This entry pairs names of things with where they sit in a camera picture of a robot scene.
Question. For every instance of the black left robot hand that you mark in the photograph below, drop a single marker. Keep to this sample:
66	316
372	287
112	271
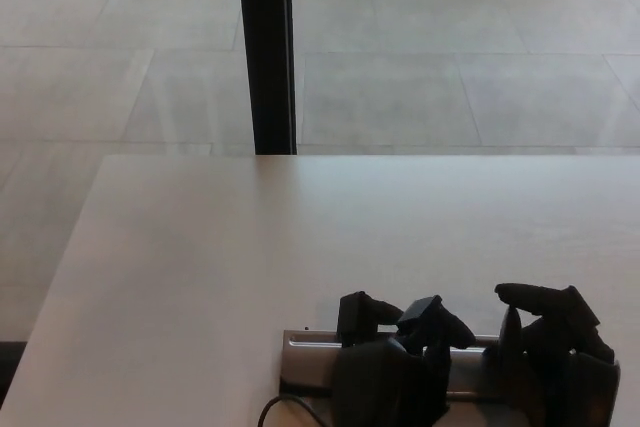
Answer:
385	382

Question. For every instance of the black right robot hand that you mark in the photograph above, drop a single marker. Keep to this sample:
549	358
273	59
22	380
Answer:
565	362

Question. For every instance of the silver black Bostitch hole punch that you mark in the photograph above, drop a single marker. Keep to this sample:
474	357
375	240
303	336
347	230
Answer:
310	354

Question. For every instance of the black vertical frame post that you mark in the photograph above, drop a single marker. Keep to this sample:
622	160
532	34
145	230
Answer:
267	47

